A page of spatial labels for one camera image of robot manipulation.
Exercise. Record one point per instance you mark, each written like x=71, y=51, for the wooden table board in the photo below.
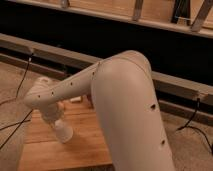
x=43, y=152

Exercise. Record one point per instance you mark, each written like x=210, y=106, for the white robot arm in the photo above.
x=126, y=105

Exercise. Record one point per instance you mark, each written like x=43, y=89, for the wooden shelf rail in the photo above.
x=193, y=17

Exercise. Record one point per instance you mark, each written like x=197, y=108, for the beige sponge block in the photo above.
x=76, y=99

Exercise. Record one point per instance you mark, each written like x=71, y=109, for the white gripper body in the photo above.
x=51, y=113

